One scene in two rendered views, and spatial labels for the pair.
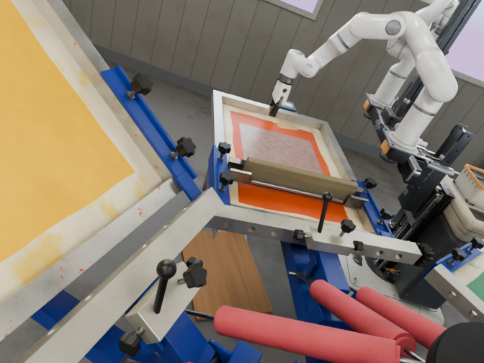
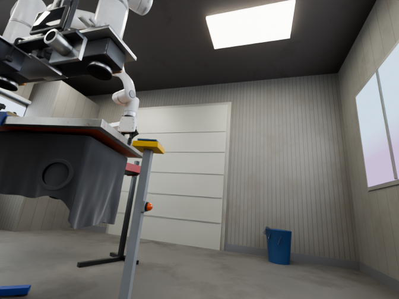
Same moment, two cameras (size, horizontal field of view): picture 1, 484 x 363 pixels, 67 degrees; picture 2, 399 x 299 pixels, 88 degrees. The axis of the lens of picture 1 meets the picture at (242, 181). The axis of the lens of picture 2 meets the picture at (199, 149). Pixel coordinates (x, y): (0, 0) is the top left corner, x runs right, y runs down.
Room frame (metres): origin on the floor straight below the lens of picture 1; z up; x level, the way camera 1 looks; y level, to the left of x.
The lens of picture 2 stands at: (2.49, -0.88, 0.66)
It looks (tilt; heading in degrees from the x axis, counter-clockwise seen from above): 16 degrees up; 114
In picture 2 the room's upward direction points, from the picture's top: 5 degrees clockwise
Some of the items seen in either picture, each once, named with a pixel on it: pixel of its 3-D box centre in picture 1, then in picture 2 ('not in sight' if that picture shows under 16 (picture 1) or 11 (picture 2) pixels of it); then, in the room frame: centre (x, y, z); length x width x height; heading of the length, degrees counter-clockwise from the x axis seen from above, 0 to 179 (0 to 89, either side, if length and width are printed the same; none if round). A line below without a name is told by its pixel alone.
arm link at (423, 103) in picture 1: (436, 92); (28, 16); (1.50, -0.56, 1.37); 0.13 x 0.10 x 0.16; 170
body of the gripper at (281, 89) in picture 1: (281, 89); (128, 124); (1.62, 0.00, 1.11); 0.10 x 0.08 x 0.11; 18
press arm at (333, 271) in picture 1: (326, 266); not in sight; (0.73, -0.29, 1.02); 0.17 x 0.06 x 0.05; 18
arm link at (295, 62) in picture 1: (300, 67); (126, 102); (1.60, -0.04, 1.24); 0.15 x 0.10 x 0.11; 82
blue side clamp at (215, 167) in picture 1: (218, 180); not in sight; (0.95, 0.07, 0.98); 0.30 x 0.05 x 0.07; 18
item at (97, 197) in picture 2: not in sight; (102, 185); (1.54, -0.03, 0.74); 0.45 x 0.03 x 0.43; 108
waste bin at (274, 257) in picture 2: not in sight; (276, 244); (2.29, 2.79, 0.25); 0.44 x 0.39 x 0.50; 7
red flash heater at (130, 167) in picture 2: not in sight; (113, 166); (0.55, 0.94, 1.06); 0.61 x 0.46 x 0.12; 78
